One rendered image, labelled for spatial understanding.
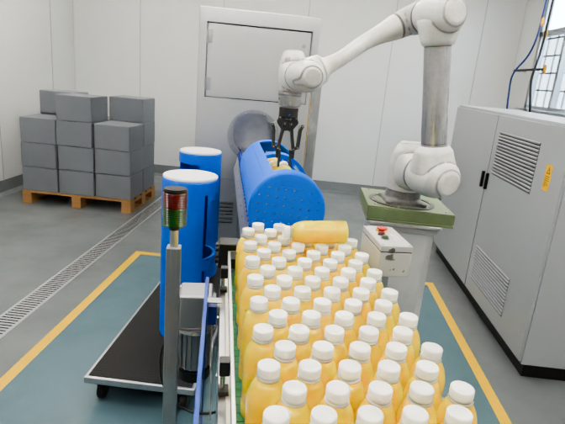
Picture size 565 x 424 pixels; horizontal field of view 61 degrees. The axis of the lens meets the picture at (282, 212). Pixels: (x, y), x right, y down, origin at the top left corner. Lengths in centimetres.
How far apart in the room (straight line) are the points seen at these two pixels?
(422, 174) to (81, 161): 419
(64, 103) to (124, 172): 91
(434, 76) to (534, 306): 160
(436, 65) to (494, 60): 538
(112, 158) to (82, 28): 277
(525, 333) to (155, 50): 587
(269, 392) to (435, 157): 133
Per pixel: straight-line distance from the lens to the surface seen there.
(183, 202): 126
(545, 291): 306
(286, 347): 90
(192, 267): 252
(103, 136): 539
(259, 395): 85
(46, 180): 577
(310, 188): 174
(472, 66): 723
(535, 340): 318
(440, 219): 215
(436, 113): 196
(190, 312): 161
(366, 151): 703
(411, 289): 225
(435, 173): 194
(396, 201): 216
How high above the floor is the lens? 156
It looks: 16 degrees down
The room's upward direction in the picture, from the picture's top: 5 degrees clockwise
